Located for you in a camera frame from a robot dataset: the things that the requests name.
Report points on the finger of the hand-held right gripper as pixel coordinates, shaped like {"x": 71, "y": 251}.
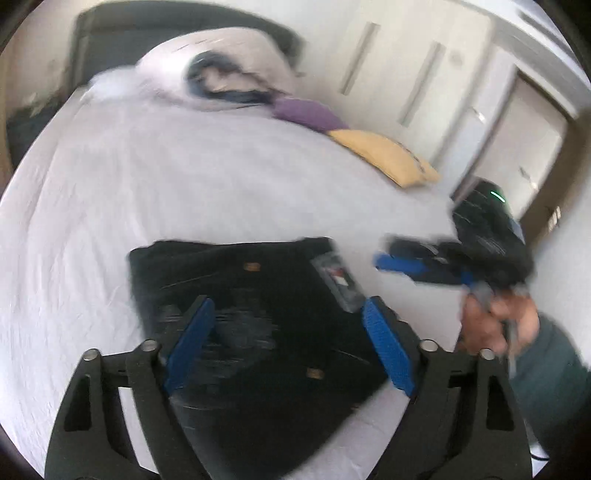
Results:
{"x": 415, "y": 248}
{"x": 397, "y": 263}

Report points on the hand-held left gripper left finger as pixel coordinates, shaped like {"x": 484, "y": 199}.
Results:
{"x": 189, "y": 341}

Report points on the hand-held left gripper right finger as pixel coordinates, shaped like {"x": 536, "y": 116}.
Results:
{"x": 388, "y": 350}

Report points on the black pants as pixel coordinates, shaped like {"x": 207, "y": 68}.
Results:
{"x": 258, "y": 323}

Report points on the person's right forearm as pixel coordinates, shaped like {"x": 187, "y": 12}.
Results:
{"x": 554, "y": 378}

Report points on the person's right hand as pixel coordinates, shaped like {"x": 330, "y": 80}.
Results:
{"x": 485, "y": 327}

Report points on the yellow cushion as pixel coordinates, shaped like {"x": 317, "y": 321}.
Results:
{"x": 383, "y": 154}

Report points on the white door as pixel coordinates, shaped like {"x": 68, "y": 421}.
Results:
{"x": 526, "y": 147}

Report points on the bed with white sheet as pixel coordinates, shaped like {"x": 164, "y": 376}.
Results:
{"x": 184, "y": 175}

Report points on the purple cushion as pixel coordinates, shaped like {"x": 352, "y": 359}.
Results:
{"x": 309, "y": 114}

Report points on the white wardrobe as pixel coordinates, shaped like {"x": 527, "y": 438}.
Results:
{"x": 406, "y": 69}

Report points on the white pillow with dark print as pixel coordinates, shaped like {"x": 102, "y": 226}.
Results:
{"x": 221, "y": 60}

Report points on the grey upholstered headboard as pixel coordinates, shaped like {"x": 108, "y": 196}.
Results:
{"x": 115, "y": 37}

